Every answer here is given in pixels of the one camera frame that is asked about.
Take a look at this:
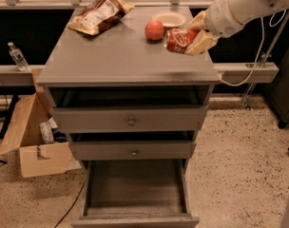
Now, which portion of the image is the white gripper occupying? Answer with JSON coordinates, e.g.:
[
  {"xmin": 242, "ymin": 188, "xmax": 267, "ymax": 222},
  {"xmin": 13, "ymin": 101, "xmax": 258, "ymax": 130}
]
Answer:
[{"xmin": 184, "ymin": 0, "xmax": 243, "ymax": 56}]

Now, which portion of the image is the red coke can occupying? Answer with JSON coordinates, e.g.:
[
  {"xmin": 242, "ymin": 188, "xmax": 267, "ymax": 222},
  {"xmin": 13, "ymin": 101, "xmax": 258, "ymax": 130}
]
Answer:
[{"xmin": 164, "ymin": 28, "xmax": 199, "ymax": 54}]

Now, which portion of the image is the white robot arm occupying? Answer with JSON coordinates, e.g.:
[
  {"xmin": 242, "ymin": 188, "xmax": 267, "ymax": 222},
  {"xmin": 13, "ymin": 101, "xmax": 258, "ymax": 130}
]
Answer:
[{"xmin": 184, "ymin": 0, "xmax": 289, "ymax": 55}]

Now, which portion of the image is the grey top drawer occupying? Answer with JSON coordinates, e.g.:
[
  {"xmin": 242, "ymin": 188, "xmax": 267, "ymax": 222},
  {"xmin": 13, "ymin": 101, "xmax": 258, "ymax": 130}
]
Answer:
[{"xmin": 51, "ymin": 86, "xmax": 207, "ymax": 133}]

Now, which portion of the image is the grey drawer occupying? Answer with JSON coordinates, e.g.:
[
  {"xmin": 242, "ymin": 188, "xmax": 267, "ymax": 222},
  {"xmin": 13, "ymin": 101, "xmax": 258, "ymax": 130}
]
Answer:
[
  {"xmin": 51, "ymin": 86, "xmax": 207, "ymax": 133},
  {"xmin": 69, "ymin": 131, "xmax": 196, "ymax": 161},
  {"xmin": 71, "ymin": 160, "xmax": 199, "ymax": 228}
]

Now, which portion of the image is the grey drawer cabinet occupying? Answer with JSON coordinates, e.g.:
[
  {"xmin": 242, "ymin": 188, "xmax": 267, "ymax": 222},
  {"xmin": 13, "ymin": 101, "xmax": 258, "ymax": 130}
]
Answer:
[{"xmin": 36, "ymin": 6, "xmax": 222, "ymax": 228}]

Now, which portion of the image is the grey middle drawer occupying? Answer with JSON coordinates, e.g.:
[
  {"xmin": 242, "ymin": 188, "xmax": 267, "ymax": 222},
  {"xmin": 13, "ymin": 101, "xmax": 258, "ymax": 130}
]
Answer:
[{"xmin": 69, "ymin": 131, "xmax": 196, "ymax": 161}]

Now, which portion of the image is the grey bottom drawer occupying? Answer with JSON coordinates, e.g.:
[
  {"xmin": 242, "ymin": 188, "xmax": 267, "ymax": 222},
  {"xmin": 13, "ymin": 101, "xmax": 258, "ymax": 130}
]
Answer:
[{"xmin": 71, "ymin": 160, "xmax": 199, "ymax": 228}]

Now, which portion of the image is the can inside cardboard box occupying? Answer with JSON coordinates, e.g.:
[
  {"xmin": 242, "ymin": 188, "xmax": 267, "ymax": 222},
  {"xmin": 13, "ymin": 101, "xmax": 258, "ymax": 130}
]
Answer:
[{"xmin": 39, "ymin": 122, "xmax": 54, "ymax": 144}]

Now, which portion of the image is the white bowl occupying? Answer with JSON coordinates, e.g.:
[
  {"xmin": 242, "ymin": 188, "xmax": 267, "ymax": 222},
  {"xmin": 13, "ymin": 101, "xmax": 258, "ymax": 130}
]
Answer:
[{"xmin": 152, "ymin": 11, "xmax": 186, "ymax": 28}]

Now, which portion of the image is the red apple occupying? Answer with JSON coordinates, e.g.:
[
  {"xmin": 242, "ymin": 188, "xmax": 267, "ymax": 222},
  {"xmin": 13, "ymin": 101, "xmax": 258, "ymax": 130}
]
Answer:
[{"xmin": 144, "ymin": 21, "xmax": 164, "ymax": 41}]

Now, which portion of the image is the metal stand pole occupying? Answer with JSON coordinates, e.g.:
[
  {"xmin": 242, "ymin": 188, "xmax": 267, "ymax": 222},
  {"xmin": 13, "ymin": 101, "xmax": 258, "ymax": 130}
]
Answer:
[{"xmin": 241, "ymin": 9, "xmax": 289, "ymax": 110}]

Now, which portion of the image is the brown chip bag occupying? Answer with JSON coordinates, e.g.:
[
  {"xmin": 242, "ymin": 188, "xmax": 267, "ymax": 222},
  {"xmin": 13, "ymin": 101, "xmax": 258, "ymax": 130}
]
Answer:
[{"xmin": 67, "ymin": 0, "xmax": 134, "ymax": 35}]

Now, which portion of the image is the clear water bottle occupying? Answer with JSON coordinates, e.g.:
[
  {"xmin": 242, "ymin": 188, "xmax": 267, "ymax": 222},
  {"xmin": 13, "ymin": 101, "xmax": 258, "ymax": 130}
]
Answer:
[{"xmin": 8, "ymin": 42, "xmax": 29, "ymax": 71}]

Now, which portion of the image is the open cardboard box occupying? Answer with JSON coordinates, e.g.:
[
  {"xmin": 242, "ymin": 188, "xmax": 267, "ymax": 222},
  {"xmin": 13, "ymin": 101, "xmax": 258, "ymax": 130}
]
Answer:
[{"xmin": 0, "ymin": 68, "xmax": 81, "ymax": 178}]

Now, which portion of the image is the white cable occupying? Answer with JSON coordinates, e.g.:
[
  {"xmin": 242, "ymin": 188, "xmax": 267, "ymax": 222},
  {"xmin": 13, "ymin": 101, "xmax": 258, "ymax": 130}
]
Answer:
[{"xmin": 219, "ymin": 9, "xmax": 288, "ymax": 87}]

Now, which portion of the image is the black floor cable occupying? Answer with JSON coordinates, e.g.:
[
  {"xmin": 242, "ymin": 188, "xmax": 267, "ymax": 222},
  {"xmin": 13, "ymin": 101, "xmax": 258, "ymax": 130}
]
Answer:
[{"xmin": 52, "ymin": 179, "xmax": 87, "ymax": 228}]

